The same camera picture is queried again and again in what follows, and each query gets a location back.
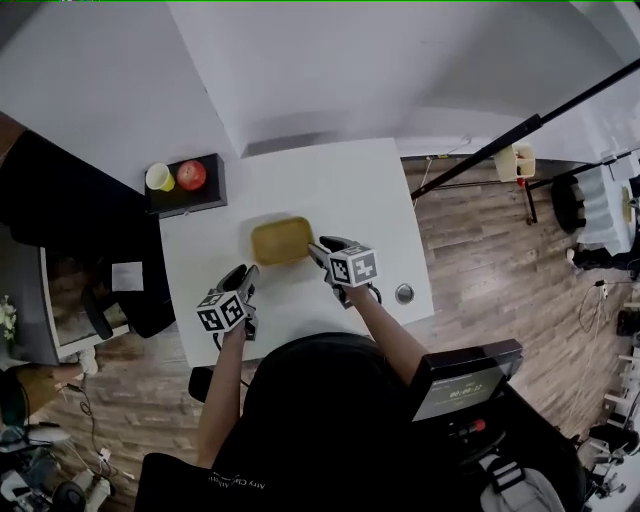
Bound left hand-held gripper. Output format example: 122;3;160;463
195;264;261;343

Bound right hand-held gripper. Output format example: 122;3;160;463
306;235;384;312

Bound yellow plastic tray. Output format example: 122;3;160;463
249;215;317;268

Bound person's right forearm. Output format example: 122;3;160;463
344;285;432;387

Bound person's left forearm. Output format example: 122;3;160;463
195;329;252;469

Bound black tray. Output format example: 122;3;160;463
143;152;229;220

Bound black padded seat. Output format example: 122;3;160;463
188;365;217;404

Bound white paper sheet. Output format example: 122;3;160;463
110;260;143;293

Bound red apple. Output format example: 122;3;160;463
175;159;208;192

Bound yellow paper cup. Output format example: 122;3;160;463
144;161;177;193

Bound black office chair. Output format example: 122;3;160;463
0;131;178;341

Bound black screen device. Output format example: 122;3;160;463
410;338;525;467

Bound person's black shirt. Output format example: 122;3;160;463
135;332;587;512

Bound white plastic bin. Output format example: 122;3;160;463
493;142;537;183

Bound white flowers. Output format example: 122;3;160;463
0;294;19;342

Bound black round stool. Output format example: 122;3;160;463
550;174;588;235

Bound white tablecloth table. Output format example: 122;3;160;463
574;159;640;257

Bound black speaker box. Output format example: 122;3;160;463
616;309;640;338

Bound grey desk white frame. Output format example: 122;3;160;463
0;224;132;367

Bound black metal stand frame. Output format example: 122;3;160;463
409;56;640;226

